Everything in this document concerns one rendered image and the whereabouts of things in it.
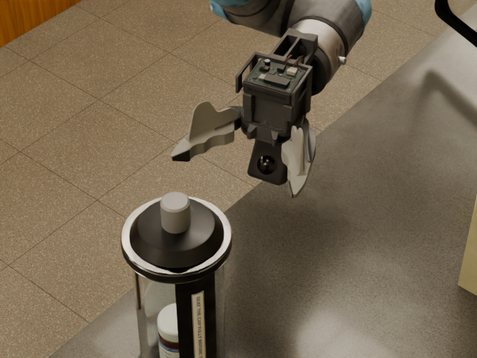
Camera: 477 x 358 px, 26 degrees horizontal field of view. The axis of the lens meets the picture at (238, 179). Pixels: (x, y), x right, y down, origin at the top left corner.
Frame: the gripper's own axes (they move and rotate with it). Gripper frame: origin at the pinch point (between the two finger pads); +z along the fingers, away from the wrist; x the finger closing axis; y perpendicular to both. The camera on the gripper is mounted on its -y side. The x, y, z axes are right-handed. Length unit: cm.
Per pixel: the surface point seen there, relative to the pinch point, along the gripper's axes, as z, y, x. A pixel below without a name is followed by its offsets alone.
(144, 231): 14.3, 4.7, -2.4
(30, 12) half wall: -151, -107, -142
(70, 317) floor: -53, -113, -68
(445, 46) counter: -62, -19, 8
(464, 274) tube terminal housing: -13.7, -17.0, 24.2
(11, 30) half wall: -143, -109, -144
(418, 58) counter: -57, -19, 5
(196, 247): 14.0, 4.6, 3.0
